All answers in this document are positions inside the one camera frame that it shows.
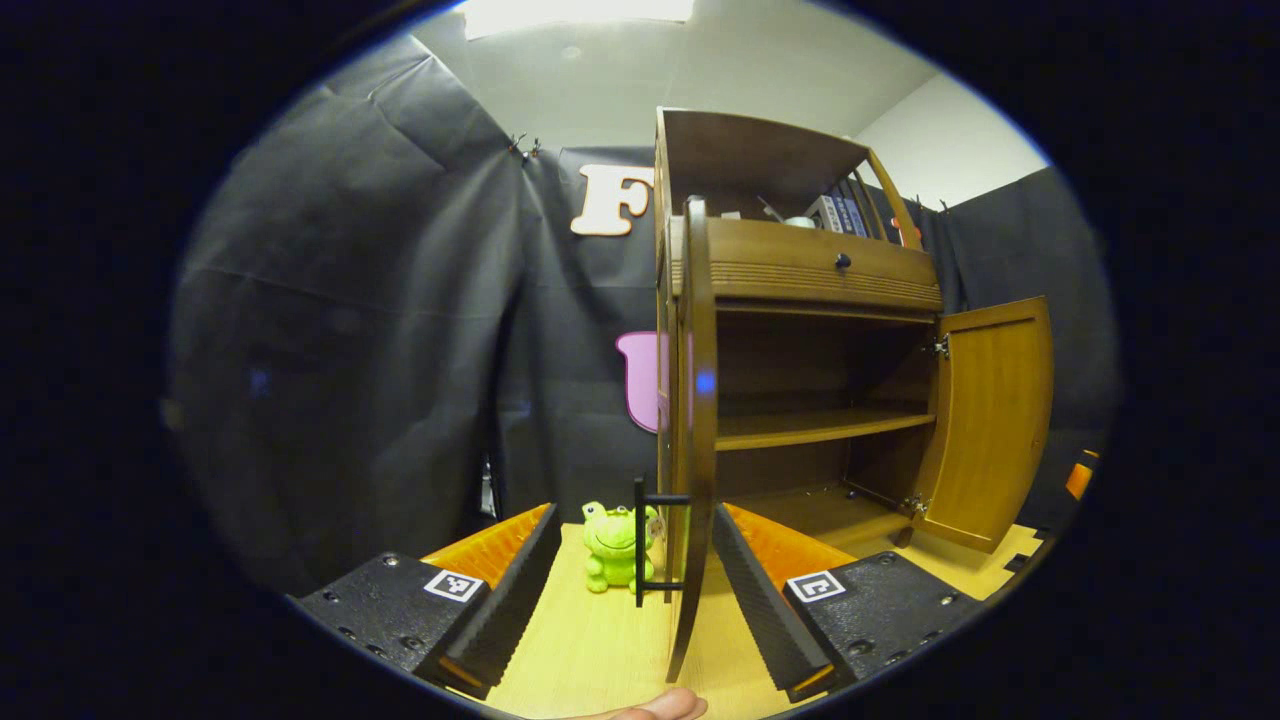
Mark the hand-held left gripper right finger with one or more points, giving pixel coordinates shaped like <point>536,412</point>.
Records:
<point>765,610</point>

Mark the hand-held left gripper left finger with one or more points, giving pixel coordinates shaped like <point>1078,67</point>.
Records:
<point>510,610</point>

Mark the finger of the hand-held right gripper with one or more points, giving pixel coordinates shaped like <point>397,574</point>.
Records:
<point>1080,478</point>

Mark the wooden shoe cabinet door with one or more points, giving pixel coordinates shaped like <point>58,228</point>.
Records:
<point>697,450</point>
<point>990,420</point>

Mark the wooden double-door shoe cabinet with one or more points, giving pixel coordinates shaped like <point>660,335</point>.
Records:
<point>800,265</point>

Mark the green frog toy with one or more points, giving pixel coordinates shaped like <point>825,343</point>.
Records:
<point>615,545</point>

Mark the small orange object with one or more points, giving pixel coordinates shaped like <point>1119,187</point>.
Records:
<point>905,232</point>

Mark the black backdrop cloth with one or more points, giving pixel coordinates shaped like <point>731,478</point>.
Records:
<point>350,300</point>

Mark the white and blue boxes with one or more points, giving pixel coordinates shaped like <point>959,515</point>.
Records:
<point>828,212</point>

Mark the small white bowl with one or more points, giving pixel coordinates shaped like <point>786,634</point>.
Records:
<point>799,222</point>

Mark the metal binder clip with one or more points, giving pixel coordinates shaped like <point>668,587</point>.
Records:
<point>533,151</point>
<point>516,146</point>

